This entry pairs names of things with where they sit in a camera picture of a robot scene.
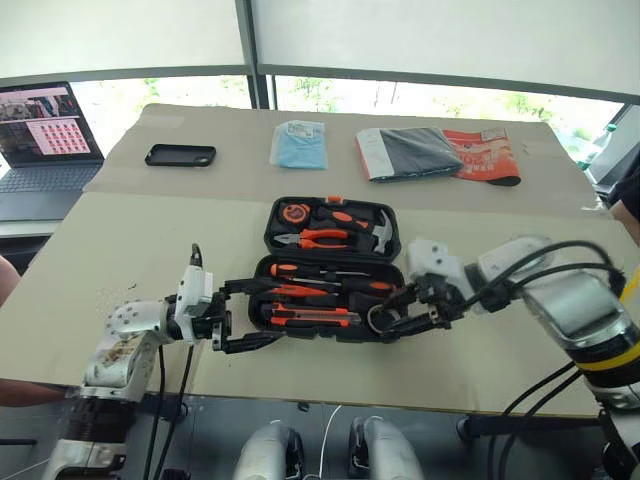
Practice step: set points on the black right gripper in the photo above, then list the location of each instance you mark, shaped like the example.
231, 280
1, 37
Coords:
445, 300

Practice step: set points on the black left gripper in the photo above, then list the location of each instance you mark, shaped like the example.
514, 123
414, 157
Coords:
217, 320

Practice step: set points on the long black orange screwdriver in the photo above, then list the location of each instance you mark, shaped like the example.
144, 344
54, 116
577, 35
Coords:
377, 289

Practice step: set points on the black electrical tape roll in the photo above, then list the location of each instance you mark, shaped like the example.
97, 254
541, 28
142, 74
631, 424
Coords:
371, 320

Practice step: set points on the black tool case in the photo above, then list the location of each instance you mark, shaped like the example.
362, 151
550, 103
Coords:
360, 310

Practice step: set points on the orange voltage tester screwdriver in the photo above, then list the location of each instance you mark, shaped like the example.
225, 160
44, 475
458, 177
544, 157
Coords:
295, 290

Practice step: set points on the black orange utility knife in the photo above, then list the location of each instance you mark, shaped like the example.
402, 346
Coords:
310, 315

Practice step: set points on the short black orange screwdriver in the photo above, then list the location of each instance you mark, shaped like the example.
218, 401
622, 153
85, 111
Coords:
292, 270

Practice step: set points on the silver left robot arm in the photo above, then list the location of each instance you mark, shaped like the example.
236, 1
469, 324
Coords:
120, 345

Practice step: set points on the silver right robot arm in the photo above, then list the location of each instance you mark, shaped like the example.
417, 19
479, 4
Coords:
580, 305

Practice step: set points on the claw hammer orange black grip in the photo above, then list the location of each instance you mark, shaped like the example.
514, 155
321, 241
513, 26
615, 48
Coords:
350, 220

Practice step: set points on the orange black tape measure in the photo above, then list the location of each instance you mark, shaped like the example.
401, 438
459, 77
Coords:
293, 212

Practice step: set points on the black table base bar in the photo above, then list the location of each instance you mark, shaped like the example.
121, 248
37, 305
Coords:
520, 426
172, 407

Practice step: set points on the silver rounded robot leg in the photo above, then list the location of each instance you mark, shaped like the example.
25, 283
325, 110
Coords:
265, 450
385, 450

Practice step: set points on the dark folded cloth package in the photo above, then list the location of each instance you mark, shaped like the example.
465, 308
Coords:
415, 152

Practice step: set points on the black phone case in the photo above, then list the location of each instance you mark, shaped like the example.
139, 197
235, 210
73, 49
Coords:
180, 155

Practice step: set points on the light blue plastic packet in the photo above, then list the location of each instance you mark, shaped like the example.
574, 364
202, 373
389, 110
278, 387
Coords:
299, 150

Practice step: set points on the white side desk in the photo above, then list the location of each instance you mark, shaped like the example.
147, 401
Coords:
25, 229

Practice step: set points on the person with bare leg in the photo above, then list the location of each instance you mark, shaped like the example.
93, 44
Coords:
6, 282

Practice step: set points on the dark grey open laptop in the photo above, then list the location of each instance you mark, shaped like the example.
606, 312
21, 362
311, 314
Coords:
47, 175

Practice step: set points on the person in dark clothes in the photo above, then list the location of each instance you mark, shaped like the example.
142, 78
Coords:
629, 197

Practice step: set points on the clear plastic bottle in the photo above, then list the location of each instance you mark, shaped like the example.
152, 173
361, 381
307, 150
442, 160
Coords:
602, 142

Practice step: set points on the dark grey chair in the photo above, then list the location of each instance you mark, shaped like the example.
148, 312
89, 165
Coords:
622, 145

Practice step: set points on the white roller blind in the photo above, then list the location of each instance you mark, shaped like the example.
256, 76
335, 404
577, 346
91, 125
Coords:
120, 35
450, 35

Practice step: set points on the dark window frame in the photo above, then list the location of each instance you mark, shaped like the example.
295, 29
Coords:
260, 85

